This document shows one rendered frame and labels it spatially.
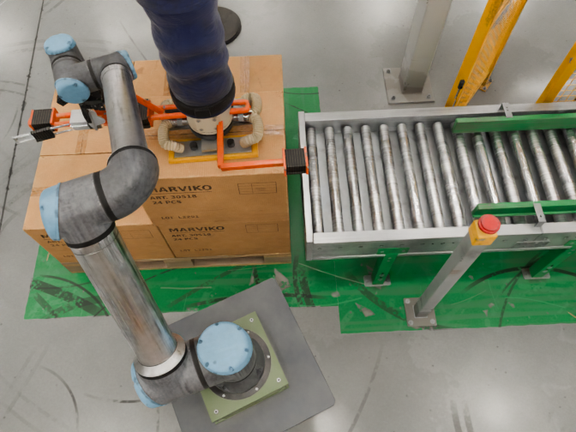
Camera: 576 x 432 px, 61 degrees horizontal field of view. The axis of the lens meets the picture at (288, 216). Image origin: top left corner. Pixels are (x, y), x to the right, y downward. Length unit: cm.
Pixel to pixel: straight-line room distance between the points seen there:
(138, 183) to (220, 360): 57
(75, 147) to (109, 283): 147
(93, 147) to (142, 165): 145
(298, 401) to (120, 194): 98
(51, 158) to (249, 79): 105
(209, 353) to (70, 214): 57
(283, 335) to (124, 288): 73
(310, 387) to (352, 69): 230
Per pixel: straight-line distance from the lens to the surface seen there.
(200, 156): 188
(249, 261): 267
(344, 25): 377
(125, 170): 111
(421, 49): 309
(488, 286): 281
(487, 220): 173
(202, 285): 268
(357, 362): 254
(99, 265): 119
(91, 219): 112
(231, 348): 143
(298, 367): 176
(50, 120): 198
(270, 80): 265
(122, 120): 129
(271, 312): 181
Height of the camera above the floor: 249
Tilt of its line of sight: 63 degrees down
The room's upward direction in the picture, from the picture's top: 2 degrees counter-clockwise
